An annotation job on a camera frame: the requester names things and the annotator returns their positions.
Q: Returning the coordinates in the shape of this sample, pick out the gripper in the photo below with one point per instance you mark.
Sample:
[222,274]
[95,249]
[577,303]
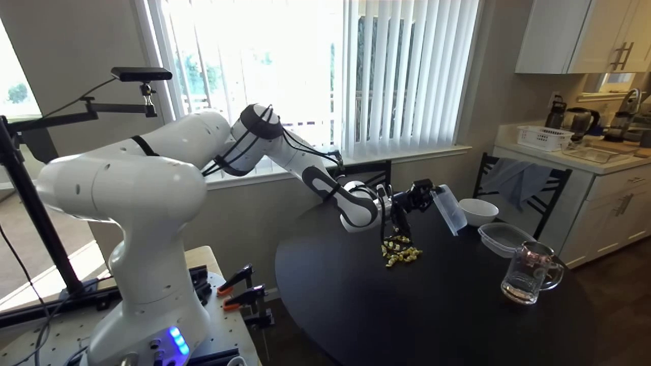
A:
[405,200]

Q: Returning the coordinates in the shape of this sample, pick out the clear plastic container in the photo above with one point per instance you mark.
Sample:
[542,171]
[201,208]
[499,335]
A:
[450,212]

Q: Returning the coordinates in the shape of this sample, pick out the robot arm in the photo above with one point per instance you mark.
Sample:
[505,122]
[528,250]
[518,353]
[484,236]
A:
[147,203]

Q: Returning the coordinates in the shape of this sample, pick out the white bowl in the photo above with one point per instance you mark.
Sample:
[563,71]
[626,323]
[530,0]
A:
[478,211]

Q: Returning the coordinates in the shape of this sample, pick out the heap of yellow pasta pieces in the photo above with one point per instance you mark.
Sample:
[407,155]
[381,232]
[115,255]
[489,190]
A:
[401,252]

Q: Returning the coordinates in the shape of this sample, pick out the clear plastic container lid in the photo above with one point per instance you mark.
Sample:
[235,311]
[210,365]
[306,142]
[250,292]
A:
[503,239]

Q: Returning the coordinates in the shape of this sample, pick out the blue grey cloth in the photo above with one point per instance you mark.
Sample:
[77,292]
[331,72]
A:
[516,180]

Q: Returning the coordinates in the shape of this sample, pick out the white vertical blinds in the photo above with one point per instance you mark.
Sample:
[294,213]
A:
[407,76]

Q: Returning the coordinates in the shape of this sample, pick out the glass mug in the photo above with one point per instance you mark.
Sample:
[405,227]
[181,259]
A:
[526,274]

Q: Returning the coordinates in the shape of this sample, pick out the white plastic basket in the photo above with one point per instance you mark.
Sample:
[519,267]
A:
[544,138]

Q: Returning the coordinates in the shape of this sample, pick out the black chair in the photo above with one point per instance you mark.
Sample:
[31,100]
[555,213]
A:
[557,188]

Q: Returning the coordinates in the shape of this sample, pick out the black bottle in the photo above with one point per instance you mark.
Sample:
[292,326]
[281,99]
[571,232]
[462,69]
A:
[555,116]

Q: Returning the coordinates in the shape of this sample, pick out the black kettle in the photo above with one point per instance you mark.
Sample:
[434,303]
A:
[581,122]

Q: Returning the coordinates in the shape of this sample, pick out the clear plastic tray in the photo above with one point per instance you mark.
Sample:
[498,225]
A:
[595,153]

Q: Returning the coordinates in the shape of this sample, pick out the white kitchen counter cabinet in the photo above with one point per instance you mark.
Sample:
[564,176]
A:
[610,208]

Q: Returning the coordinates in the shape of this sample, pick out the orange black clamp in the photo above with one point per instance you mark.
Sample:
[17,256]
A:
[235,278]
[249,300]

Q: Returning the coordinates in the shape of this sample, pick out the window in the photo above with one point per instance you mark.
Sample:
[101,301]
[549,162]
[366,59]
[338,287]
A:
[254,56]
[15,81]

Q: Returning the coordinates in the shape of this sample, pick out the tap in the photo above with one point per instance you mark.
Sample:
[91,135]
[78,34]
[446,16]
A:
[632,99]

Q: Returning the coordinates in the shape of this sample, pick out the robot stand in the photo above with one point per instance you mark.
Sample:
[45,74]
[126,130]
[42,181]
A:
[66,330]

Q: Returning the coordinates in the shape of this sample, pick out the white wall cabinet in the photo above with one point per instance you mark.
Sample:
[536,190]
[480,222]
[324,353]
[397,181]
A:
[574,35]

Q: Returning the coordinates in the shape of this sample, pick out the camera on mount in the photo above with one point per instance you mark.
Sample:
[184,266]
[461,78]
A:
[141,74]

